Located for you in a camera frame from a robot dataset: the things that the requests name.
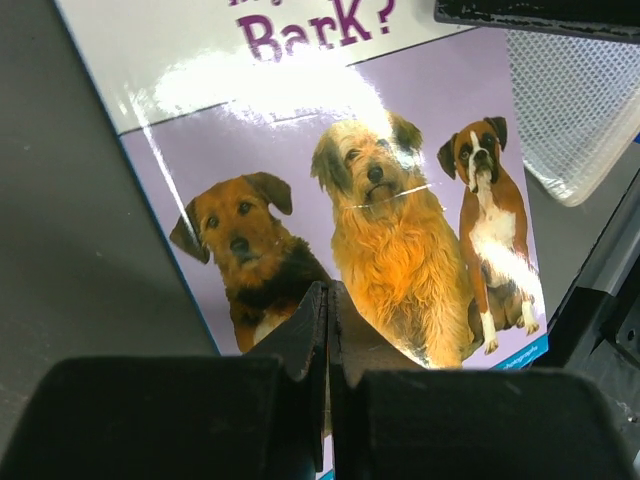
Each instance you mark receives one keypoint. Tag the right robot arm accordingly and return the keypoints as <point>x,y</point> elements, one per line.
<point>589,260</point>

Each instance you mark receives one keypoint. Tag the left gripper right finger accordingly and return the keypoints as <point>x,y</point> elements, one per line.
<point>393,419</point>

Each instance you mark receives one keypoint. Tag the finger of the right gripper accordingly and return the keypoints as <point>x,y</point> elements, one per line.
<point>608,20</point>

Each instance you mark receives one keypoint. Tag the dog book Why Dogs Bark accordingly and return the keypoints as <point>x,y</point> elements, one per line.
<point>283,143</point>

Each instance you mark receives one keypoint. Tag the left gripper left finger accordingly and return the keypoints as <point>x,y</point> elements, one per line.
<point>255,416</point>

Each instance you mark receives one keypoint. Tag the clear plastic file folder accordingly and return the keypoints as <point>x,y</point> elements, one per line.
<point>577,105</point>

